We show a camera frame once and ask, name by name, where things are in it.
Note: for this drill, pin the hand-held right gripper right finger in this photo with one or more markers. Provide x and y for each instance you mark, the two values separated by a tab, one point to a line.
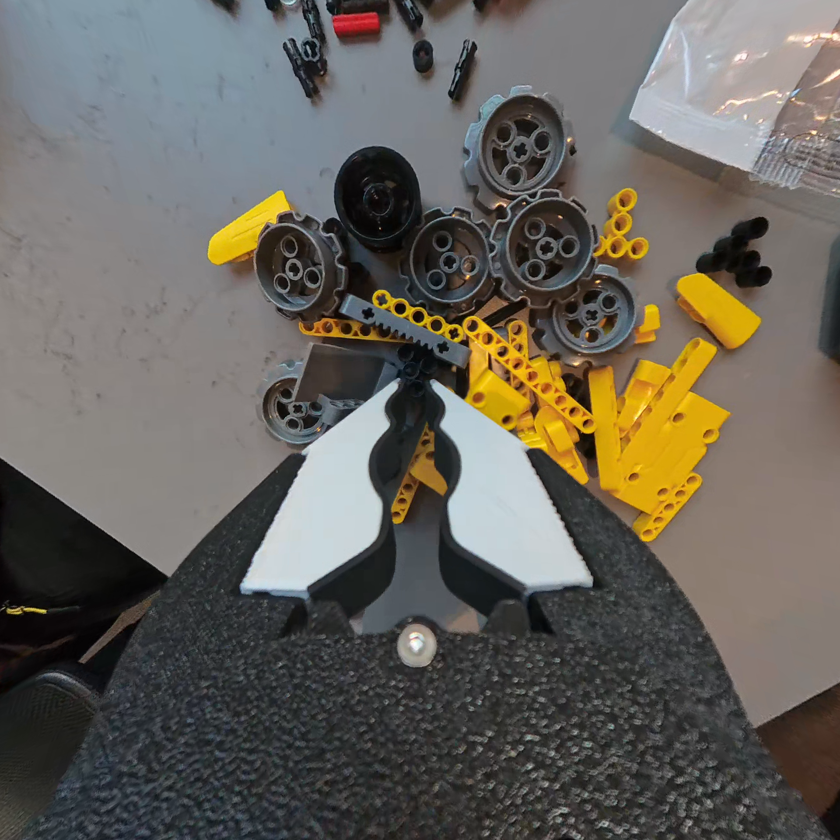
519	525

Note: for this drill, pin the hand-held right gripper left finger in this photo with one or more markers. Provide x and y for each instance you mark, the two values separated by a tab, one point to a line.
322	525

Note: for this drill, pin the black multi-hole connector piece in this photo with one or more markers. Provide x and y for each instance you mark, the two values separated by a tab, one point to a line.
735	252

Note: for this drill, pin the pile of small building parts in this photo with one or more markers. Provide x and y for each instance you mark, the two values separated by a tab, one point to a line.
355	22

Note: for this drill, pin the grey desk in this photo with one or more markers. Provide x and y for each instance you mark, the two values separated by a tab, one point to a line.
131	197

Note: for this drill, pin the pile of yellow beams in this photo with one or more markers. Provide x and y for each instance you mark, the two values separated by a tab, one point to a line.
656	446

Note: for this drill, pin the yellow curved panel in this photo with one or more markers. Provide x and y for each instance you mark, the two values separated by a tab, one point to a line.
250	230
718	311

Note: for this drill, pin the black wheel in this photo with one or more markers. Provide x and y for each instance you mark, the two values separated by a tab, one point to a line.
377	197

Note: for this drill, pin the white-labelled plastic bag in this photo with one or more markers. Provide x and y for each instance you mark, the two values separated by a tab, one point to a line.
748	92

